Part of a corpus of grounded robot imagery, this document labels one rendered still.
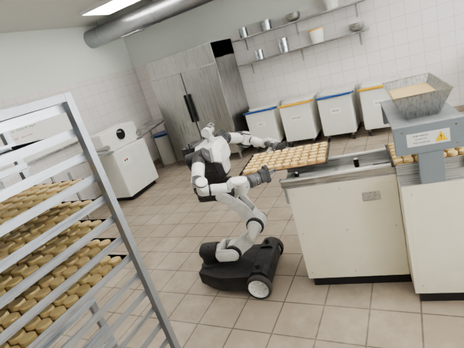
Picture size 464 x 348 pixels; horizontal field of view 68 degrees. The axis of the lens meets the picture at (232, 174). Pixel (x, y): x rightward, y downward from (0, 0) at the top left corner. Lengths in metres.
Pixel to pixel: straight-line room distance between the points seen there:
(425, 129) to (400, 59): 4.21
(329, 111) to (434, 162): 3.78
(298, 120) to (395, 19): 2.04
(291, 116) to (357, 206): 3.69
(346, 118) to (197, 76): 2.54
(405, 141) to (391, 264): 0.96
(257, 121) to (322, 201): 3.89
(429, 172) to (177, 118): 5.10
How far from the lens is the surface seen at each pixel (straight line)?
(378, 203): 2.41
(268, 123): 6.09
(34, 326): 1.42
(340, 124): 5.81
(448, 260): 2.45
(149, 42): 7.72
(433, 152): 2.11
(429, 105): 2.15
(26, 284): 1.26
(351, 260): 2.65
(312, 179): 2.35
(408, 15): 6.17
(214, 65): 5.96
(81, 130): 1.36
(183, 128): 6.57
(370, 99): 5.67
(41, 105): 1.29
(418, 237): 2.33
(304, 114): 5.87
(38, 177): 1.27
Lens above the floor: 1.78
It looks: 18 degrees down
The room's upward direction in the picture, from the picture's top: 17 degrees counter-clockwise
